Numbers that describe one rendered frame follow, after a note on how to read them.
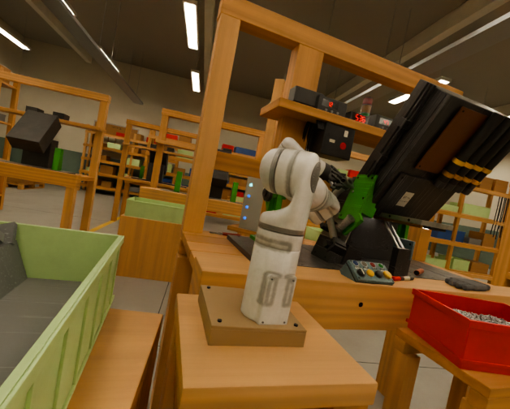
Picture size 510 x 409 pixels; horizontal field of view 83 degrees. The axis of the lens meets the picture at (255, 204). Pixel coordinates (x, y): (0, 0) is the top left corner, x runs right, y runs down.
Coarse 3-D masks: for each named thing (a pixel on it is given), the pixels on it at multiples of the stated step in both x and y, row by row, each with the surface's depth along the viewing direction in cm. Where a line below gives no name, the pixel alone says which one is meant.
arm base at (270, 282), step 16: (256, 240) 56; (272, 240) 53; (288, 240) 53; (256, 256) 55; (272, 256) 53; (288, 256) 53; (256, 272) 54; (272, 272) 53; (288, 272) 54; (256, 288) 54; (272, 288) 53; (288, 288) 54; (256, 304) 54; (272, 304) 53; (288, 304) 55; (256, 320) 53; (272, 320) 54
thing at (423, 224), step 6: (378, 216) 121; (384, 216) 118; (390, 216) 115; (396, 216) 113; (402, 216) 110; (396, 222) 112; (402, 222) 110; (408, 222) 107; (414, 222) 105; (420, 222) 102; (426, 222) 103; (432, 222) 104; (426, 228) 108; (432, 228) 106; (438, 228) 107; (444, 228) 106; (450, 228) 107
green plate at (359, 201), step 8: (360, 176) 123; (376, 176) 115; (360, 184) 121; (368, 184) 116; (352, 192) 123; (360, 192) 119; (368, 192) 115; (352, 200) 121; (360, 200) 117; (368, 200) 116; (344, 208) 123; (352, 208) 119; (360, 208) 115; (368, 208) 117; (344, 216) 121; (352, 216) 117; (368, 216) 117
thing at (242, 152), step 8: (152, 136) 747; (168, 136) 763; (176, 136) 767; (184, 144) 763; (192, 144) 767; (224, 144) 789; (184, 152) 773; (192, 152) 778; (232, 152) 792; (240, 152) 798; (248, 152) 803; (176, 160) 763; (184, 160) 767; (168, 168) 770; (176, 168) 776; (144, 176) 756; (184, 176) 770; (232, 184) 799; (240, 184) 810; (224, 192) 804; (240, 200) 812; (216, 216) 794; (224, 216) 798; (232, 216) 812
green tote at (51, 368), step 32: (32, 256) 63; (64, 256) 64; (96, 256) 66; (96, 288) 46; (64, 320) 29; (96, 320) 51; (32, 352) 24; (64, 352) 31; (32, 384) 23; (64, 384) 35
